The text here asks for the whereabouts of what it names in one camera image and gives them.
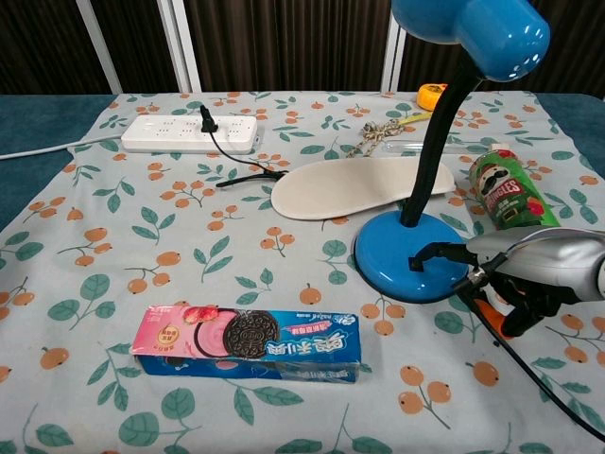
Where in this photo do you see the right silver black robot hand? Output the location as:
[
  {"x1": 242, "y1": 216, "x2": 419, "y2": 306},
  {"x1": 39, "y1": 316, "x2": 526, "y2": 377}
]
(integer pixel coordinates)
[{"x1": 408, "y1": 225, "x2": 598, "y2": 340}]

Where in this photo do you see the blue desk lamp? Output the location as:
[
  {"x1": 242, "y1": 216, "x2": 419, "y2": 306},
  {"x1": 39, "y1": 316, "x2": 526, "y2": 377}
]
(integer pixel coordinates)
[{"x1": 353, "y1": 0, "x2": 552, "y2": 305}]

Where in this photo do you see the green Pringles can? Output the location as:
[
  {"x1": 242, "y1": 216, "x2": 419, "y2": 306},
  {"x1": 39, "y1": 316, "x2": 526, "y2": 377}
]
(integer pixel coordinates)
[{"x1": 466, "y1": 143, "x2": 562, "y2": 234}]

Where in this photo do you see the clear plastic tube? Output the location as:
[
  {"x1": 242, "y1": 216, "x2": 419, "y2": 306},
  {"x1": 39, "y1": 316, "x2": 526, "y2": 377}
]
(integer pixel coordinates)
[{"x1": 381, "y1": 141, "x2": 475, "y2": 155}]

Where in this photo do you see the yellow tape measure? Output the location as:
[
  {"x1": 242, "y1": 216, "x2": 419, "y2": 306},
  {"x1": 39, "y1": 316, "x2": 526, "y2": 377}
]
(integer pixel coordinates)
[{"x1": 396, "y1": 82, "x2": 449, "y2": 127}]

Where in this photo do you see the beige shoe insole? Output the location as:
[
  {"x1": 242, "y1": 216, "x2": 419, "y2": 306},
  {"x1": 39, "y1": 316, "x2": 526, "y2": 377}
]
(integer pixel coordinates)
[{"x1": 270, "y1": 156, "x2": 458, "y2": 221}]

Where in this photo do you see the Oreo cookie box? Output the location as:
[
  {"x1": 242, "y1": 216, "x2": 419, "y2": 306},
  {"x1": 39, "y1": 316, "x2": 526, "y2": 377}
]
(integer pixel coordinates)
[{"x1": 129, "y1": 304, "x2": 365, "y2": 386}]

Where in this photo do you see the dark pleated curtain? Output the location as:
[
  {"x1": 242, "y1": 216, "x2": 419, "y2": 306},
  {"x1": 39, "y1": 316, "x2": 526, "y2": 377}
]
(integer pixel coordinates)
[{"x1": 0, "y1": 0, "x2": 605, "y2": 101}]

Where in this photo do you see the floral orange fruit tablecloth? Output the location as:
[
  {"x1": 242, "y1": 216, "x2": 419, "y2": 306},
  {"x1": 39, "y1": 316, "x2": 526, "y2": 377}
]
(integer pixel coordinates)
[{"x1": 0, "y1": 89, "x2": 605, "y2": 454}]

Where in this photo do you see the white power strip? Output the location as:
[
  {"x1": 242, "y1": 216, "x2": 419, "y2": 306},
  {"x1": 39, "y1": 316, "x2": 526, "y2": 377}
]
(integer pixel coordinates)
[{"x1": 120, "y1": 114, "x2": 262, "y2": 155}]

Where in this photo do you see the black robot hand cable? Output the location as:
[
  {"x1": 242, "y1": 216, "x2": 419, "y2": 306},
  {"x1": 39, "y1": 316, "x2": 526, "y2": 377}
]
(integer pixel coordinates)
[{"x1": 454, "y1": 278, "x2": 605, "y2": 444}]

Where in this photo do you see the white frame post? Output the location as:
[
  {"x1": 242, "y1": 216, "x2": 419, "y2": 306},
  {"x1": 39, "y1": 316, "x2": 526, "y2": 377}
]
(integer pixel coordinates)
[
  {"x1": 379, "y1": 21, "x2": 408, "y2": 93},
  {"x1": 77, "y1": 0, "x2": 126, "y2": 95},
  {"x1": 157, "y1": 0, "x2": 204, "y2": 94}
]

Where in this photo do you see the black power plug with cable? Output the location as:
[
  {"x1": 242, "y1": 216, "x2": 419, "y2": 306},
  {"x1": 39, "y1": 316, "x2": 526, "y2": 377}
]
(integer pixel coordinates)
[{"x1": 199, "y1": 104, "x2": 290, "y2": 189}]

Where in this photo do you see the white power strip cable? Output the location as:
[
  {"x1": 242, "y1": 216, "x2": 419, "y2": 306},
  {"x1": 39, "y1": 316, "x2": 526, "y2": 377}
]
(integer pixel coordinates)
[{"x1": 0, "y1": 136, "x2": 126, "y2": 162}]

